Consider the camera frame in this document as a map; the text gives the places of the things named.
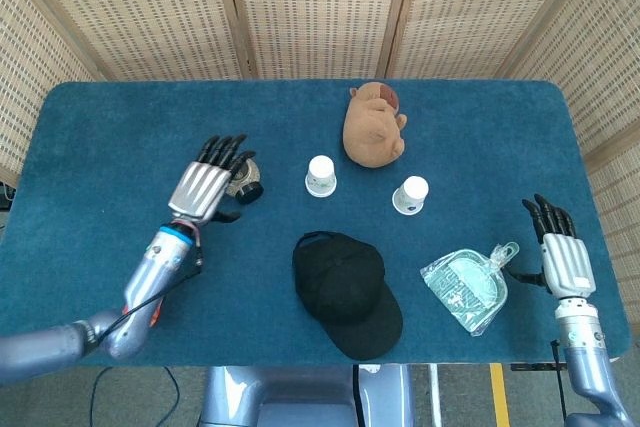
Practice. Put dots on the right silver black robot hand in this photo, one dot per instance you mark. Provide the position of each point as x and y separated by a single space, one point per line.
567 262

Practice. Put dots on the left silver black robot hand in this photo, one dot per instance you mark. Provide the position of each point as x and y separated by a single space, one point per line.
197 189

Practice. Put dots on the white paper cup leaf print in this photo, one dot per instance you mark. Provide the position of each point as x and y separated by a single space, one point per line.
414 189
320 194
320 171

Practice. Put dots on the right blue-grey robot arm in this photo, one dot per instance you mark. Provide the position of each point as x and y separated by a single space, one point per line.
585 347

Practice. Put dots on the blue carpet table cloth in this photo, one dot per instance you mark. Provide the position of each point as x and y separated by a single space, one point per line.
125 137

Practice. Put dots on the green dustpan in plastic bag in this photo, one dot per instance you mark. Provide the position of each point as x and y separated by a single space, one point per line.
465 282

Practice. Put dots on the woven wood-framed screen panel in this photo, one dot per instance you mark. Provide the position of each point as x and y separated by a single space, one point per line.
475 12
605 97
140 12
30 97
320 12

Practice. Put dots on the black baseball cap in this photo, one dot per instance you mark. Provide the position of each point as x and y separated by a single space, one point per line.
345 287

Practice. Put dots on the brown plush animal toy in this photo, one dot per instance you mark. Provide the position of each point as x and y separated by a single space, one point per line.
370 132

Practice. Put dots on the blue-grey robot torso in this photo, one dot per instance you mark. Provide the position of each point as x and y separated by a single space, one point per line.
300 397

